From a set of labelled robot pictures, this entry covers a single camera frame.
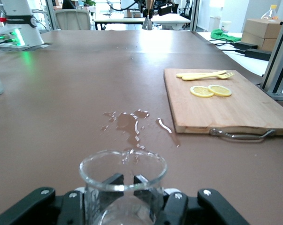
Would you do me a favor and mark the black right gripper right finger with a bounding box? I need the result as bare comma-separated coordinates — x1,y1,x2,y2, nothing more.
133,174,250,225

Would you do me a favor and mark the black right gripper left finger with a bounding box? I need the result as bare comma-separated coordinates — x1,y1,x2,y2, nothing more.
0,173,125,225

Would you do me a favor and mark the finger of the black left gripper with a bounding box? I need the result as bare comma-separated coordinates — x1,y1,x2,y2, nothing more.
134,0,148,14
153,0,177,16

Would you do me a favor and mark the steel double jigger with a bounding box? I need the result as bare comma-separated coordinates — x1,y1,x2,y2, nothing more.
141,0,154,31

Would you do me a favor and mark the clear glass beaker cup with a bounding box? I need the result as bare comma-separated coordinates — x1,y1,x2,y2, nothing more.
79,149,168,225

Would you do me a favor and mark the white paper cup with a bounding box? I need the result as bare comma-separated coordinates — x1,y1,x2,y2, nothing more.
221,21,232,33

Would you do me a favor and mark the white office table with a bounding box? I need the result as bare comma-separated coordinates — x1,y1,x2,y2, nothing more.
93,13,191,30

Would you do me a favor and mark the green cloth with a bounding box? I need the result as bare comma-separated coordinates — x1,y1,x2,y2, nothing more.
210,28,243,43

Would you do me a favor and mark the grey office chair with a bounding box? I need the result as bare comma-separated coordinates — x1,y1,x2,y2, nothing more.
54,8,92,30

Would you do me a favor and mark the yellow plastic knife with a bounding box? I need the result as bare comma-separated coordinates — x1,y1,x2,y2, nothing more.
176,70,228,79

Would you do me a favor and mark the yellow plastic fork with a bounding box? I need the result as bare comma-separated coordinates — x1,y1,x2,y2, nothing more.
181,72,235,81

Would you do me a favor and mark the black power adapter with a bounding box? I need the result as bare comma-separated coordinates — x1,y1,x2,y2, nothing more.
235,41,258,50
245,48,272,61

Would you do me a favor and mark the lemon slice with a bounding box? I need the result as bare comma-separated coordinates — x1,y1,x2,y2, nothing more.
190,85,214,98
207,84,232,98

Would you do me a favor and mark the small cardboard box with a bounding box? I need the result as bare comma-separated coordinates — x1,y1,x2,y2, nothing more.
241,31,277,52

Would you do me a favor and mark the large cardboard box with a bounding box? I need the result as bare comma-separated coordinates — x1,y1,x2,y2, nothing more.
243,18,283,39

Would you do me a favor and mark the wooden cutting board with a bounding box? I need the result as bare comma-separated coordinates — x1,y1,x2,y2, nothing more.
164,68,283,142

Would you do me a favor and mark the clear plastic bottle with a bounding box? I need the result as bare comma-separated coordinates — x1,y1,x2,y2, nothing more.
260,4,278,21

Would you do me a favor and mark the brown table mat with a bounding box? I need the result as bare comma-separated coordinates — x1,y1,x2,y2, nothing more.
0,30,283,225

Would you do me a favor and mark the spilled liquid puddle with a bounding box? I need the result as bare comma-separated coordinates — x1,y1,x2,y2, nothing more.
99,109,181,150

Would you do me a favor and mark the slanted camera mount post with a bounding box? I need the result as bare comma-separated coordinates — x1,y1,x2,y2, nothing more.
260,21,283,94

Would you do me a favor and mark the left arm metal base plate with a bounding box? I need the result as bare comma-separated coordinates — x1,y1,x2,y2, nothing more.
0,42,52,52

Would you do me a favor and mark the metal post foot bracket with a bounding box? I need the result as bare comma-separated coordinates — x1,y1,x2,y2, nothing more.
264,90,283,102

